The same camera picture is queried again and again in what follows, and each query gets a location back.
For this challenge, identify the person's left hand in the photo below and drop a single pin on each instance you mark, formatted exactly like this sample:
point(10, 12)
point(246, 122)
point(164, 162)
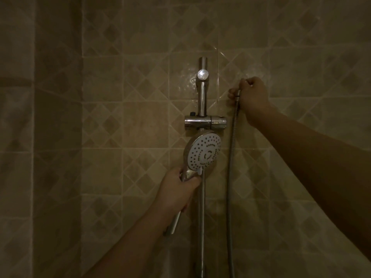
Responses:
point(174, 191)

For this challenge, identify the person's right hand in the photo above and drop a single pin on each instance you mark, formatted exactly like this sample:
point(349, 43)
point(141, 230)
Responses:
point(255, 98)

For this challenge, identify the person's left thumb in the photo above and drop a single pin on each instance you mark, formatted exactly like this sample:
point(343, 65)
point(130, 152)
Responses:
point(192, 183)

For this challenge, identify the person's right fingers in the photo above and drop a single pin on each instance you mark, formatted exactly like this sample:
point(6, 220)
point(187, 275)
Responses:
point(240, 88)

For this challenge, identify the chrome handheld shower head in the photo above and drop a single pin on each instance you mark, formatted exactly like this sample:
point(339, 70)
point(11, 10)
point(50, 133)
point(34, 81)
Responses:
point(203, 153)

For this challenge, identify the person's left forearm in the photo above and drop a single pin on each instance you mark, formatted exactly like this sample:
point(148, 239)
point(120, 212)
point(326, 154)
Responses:
point(127, 246)

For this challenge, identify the person's right forearm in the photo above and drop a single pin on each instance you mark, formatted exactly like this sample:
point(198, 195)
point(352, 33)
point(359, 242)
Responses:
point(321, 167)

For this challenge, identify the chrome shower head holder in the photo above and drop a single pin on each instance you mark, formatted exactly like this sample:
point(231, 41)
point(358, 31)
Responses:
point(204, 121)

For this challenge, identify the chrome shower slide rail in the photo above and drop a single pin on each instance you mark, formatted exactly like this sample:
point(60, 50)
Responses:
point(202, 92)

